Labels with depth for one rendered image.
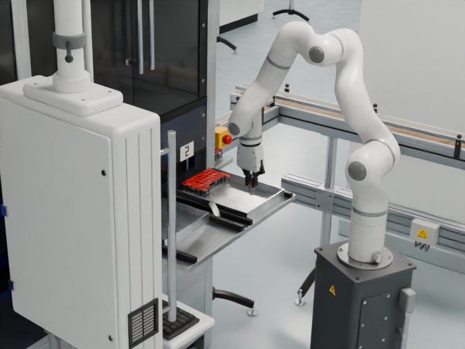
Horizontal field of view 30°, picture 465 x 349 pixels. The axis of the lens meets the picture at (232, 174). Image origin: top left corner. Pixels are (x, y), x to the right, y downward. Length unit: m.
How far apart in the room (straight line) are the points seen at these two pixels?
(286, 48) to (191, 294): 1.30
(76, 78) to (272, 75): 0.85
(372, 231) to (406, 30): 1.76
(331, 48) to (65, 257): 1.03
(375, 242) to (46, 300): 1.09
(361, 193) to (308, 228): 2.22
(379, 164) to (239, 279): 1.88
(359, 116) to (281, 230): 2.27
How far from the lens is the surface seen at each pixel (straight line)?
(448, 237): 4.05
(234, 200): 3.32
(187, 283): 3.68
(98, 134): 2.20
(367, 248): 2.95
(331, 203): 4.24
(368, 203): 2.87
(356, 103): 2.80
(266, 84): 2.96
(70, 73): 2.32
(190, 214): 3.20
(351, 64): 2.84
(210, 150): 3.54
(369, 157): 2.77
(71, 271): 2.48
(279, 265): 4.66
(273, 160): 5.92
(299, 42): 2.83
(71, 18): 2.28
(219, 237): 3.06
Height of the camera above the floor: 2.33
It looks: 24 degrees down
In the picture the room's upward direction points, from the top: 1 degrees clockwise
